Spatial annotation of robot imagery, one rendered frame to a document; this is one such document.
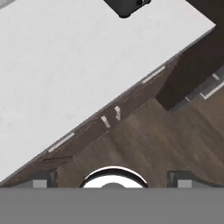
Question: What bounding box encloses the black small appliance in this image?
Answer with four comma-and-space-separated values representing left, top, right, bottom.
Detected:
103, 0, 152, 19

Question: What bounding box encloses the dark wood drawer front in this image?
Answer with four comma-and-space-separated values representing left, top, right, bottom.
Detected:
128, 56, 180, 103
38, 123, 88, 165

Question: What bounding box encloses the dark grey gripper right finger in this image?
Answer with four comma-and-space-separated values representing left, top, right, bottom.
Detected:
166, 170, 224, 189

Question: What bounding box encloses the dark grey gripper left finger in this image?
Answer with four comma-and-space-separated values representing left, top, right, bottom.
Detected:
8, 170, 59, 189

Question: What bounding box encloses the dark wood cabinet door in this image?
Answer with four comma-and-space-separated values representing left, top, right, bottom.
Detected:
108, 86, 155, 130
73, 110, 117, 158

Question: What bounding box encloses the dark brown tall cabinet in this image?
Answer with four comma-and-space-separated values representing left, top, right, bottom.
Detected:
156, 0, 224, 111

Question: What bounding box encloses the silver cabinet door handle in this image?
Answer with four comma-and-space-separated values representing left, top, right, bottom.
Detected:
101, 115, 111, 129
114, 105, 122, 122

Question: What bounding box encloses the silver drawer handle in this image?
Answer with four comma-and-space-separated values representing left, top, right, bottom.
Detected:
47, 132, 75, 153
141, 66, 166, 85

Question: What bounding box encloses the white round object black rim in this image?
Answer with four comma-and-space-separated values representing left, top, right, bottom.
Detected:
79, 165, 150, 189

